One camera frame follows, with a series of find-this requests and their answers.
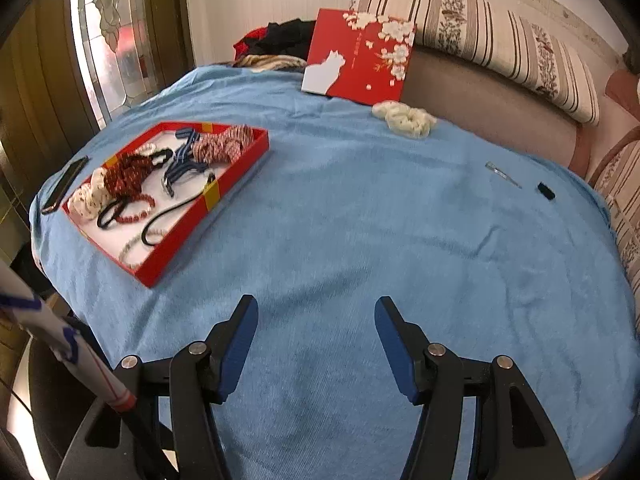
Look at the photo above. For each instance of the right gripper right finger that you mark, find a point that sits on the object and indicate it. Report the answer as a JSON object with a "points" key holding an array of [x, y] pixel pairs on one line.
{"points": [[404, 345]]}

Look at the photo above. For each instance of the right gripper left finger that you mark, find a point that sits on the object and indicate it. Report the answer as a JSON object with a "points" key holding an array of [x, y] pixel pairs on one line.
{"points": [[229, 343]]}

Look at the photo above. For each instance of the red plaid scrunchie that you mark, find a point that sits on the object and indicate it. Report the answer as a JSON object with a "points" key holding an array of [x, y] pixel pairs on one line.
{"points": [[222, 148]]}

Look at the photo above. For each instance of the dark red dotted scrunchie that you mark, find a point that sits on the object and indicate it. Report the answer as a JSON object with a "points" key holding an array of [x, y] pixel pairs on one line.
{"points": [[125, 177]]}

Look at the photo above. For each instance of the white floral scrunchie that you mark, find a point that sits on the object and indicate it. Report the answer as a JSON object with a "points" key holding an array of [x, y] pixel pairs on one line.
{"points": [[88, 201]]}

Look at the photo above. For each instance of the blue towel bed cover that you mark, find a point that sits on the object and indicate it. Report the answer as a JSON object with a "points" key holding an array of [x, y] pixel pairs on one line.
{"points": [[338, 213]]}

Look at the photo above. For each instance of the red shallow tray box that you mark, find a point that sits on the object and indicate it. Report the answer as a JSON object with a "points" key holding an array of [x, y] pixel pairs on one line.
{"points": [[142, 233]]}

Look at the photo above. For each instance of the silver hair pin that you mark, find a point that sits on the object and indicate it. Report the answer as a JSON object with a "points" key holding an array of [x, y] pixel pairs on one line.
{"points": [[500, 173]]}

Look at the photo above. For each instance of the small black clip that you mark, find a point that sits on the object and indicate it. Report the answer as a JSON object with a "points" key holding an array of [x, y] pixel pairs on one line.
{"points": [[545, 191]]}

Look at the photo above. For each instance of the white blue patterned sleeve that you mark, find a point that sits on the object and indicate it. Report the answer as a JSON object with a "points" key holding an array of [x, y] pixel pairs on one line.
{"points": [[22, 306]]}

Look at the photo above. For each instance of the cream white scrunchie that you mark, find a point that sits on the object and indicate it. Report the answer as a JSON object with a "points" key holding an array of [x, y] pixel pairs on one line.
{"points": [[405, 120]]}

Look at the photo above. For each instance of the black smartphone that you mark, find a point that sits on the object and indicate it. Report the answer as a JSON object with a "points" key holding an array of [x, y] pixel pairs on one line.
{"points": [[55, 198]]}

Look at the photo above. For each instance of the brown padded headboard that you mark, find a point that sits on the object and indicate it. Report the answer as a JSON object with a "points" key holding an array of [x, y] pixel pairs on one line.
{"points": [[494, 108]]}

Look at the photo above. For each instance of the right striped floral pillow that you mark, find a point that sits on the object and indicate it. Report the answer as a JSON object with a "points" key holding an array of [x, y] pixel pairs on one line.
{"points": [[617, 181]]}

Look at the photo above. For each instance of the red box lid with cat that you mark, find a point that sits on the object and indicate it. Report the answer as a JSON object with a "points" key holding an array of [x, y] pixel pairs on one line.
{"points": [[358, 56]]}

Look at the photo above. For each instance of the pile of dark clothes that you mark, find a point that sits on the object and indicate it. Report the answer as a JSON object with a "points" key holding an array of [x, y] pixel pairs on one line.
{"points": [[277, 46]]}

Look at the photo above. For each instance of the long striped floral pillow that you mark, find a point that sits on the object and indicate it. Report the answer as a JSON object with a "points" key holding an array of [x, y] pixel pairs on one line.
{"points": [[496, 38]]}

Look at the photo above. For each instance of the stained glass window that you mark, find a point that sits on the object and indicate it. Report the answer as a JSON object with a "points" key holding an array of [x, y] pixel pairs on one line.
{"points": [[113, 48]]}

